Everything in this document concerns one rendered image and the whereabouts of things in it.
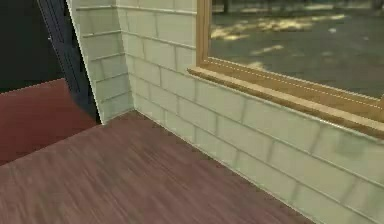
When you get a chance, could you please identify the wooden framed window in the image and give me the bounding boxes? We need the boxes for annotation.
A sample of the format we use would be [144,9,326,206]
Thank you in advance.
[186,0,384,140]

